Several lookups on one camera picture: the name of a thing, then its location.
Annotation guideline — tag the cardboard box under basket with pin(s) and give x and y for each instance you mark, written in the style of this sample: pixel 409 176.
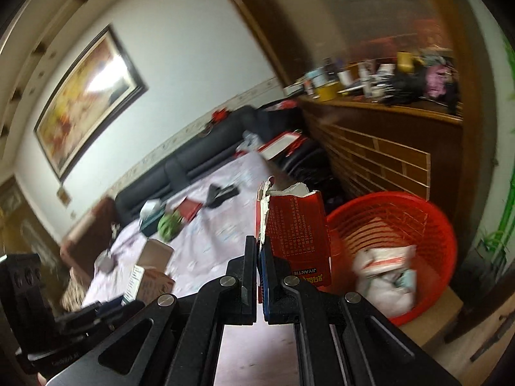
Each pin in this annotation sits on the cardboard box under basket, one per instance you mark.
pixel 434 321

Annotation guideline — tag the black toy pistol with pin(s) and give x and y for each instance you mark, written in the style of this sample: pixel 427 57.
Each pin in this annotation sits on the black toy pistol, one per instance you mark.
pixel 220 195

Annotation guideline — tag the golden glass door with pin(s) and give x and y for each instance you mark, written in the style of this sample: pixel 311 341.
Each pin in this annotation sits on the golden glass door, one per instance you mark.
pixel 24 225

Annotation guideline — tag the white cloth with green edge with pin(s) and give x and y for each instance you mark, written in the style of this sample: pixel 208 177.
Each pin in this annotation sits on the white cloth with green edge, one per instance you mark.
pixel 382 298

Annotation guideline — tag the yellow wall sticker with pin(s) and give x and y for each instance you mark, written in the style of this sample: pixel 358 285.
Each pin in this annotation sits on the yellow wall sticker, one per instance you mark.
pixel 64 196

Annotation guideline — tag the framed horse painting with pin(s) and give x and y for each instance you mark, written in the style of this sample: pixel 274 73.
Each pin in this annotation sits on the framed horse painting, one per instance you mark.
pixel 88 100

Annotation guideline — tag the red plastic basket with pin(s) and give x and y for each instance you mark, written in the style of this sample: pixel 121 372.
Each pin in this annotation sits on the red plastic basket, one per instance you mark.
pixel 422 229

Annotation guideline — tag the tan cardboard box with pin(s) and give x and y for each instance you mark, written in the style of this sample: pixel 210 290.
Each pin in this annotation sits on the tan cardboard box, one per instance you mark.
pixel 155 285

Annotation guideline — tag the pink cloth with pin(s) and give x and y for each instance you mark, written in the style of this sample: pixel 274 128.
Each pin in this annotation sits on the pink cloth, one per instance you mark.
pixel 438 80

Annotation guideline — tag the red ribbon decoration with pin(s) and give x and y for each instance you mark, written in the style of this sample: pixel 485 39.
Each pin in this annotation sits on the red ribbon decoration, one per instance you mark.
pixel 220 115

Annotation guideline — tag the white slim box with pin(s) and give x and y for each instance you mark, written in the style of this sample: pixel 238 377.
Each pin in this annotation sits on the white slim box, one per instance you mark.
pixel 134 285

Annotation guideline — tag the white wrapper with red stripe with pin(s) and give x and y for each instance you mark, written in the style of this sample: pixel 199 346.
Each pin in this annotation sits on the white wrapper with red stripe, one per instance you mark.
pixel 382 261

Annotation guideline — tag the light blue box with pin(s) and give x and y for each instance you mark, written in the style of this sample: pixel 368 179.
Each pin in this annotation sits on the light blue box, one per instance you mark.
pixel 316 78

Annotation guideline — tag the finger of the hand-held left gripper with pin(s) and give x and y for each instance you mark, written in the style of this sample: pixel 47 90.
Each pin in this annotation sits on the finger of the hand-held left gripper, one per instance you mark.
pixel 110 306
pixel 88 323

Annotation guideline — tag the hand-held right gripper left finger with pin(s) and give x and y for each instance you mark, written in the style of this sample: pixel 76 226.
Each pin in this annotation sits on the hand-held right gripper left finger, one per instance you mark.
pixel 249 289

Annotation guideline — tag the teal tissue box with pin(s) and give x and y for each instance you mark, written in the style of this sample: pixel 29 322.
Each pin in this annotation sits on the teal tissue box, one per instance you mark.
pixel 151 223

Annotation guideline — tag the torn red carton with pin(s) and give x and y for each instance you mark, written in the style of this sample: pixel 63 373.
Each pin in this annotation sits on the torn red carton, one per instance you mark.
pixel 297 233

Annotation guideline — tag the yellow cup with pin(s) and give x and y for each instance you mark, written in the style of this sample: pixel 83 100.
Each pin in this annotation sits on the yellow cup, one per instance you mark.
pixel 405 61

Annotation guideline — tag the brown armchair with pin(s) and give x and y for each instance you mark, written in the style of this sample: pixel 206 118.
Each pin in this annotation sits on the brown armchair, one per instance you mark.
pixel 92 229

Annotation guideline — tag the white mug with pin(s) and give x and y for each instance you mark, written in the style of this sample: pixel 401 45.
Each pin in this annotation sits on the white mug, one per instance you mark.
pixel 105 261

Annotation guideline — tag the white cup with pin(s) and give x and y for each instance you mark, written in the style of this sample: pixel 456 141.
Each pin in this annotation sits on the white cup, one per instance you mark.
pixel 344 78

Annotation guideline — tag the green bamboo wall decal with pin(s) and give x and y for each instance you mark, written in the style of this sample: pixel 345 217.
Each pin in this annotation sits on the green bamboo wall decal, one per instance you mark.
pixel 497 229

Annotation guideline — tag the yellow container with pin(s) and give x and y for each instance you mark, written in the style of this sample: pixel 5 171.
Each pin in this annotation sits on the yellow container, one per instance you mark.
pixel 328 91

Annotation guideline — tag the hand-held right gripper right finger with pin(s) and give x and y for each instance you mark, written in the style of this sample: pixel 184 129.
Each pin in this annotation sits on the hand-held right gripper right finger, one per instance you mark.
pixel 265 289

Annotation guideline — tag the white cloth on sofa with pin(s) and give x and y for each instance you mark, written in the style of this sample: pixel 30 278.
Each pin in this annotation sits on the white cloth on sofa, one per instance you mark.
pixel 252 140

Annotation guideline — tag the black leather sofa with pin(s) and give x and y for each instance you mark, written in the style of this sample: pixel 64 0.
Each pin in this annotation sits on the black leather sofa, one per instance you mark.
pixel 193 161

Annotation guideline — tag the dark red packet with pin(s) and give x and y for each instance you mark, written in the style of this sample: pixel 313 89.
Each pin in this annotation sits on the dark red packet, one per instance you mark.
pixel 188 208

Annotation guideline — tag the red gift bag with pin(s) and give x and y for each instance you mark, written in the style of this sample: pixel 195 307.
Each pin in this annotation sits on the red gift bag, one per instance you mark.
pixel 281 144

